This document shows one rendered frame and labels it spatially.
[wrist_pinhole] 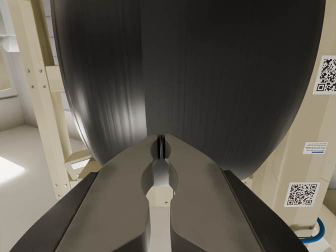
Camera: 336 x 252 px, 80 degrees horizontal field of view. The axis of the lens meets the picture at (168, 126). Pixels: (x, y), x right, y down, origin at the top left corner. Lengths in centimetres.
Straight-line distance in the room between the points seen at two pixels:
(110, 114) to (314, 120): 44
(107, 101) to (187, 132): 9
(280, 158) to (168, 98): 40
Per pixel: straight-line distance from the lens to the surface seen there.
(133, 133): 23
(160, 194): 86
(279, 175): 57
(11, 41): 652
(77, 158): 101
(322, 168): 61
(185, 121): 22
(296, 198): 63
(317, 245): 133
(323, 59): 51
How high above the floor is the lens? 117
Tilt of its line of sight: 21 degrees up
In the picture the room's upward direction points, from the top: 180 degrees clockwise
